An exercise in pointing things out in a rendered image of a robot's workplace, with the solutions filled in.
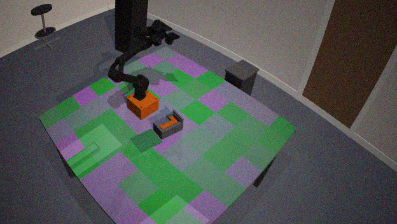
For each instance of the orange l-shaped part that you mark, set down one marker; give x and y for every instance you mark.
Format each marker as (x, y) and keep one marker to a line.
(169, 124)

